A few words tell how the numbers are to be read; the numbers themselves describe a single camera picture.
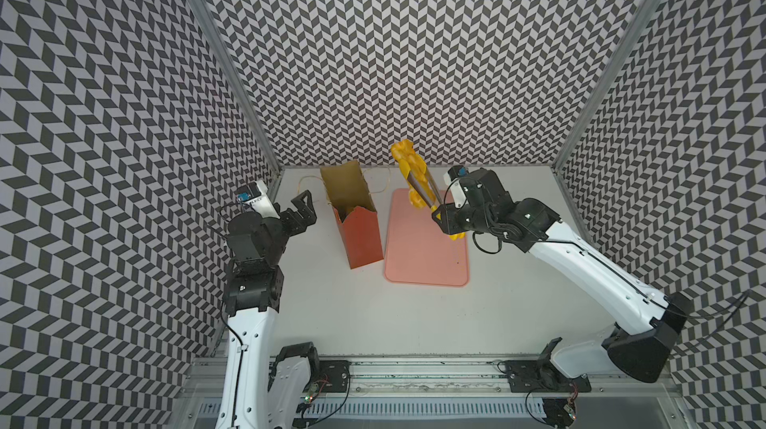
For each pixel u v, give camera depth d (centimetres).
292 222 60
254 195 56
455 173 63
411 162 84
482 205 52
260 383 42
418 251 90
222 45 87
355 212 75
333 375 72
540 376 65
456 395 72
